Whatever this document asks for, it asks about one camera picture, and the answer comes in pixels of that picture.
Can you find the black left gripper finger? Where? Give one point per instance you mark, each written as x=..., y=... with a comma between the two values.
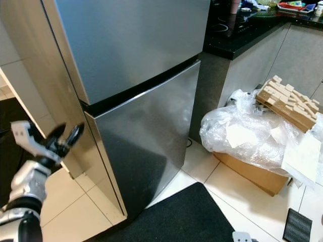
x=56, y=136
x=74, y=137

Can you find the stainless steel fridge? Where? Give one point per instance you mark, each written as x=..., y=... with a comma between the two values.
x=131, y=50

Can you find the black doormat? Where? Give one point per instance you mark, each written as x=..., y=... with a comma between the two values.
x=176, y=217

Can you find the clear plastic sheet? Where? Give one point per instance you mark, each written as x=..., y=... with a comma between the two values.
x=242, y=126

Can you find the brown cardboard box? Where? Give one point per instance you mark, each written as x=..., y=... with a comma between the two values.
x=255, y=174

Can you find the pink cup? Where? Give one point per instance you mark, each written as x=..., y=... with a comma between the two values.
x=235, y=5

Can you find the tan moulded packing insert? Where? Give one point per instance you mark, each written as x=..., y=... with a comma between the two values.
x=287, y=103

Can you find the grey kitchen cabinet black counter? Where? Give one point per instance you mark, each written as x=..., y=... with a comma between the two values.
x=298, y=55

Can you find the black ribbed pad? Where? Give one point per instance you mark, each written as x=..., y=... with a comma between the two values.
x=297, y=227

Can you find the red tray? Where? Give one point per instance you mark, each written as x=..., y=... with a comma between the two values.
x=295, y=6

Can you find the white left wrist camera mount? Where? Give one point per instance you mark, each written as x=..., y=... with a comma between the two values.
x=22, y=133

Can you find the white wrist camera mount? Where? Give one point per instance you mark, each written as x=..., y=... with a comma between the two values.
x=22, y=133
x=240, y=237

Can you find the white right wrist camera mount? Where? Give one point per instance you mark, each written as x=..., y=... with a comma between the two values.
x=240, y=237

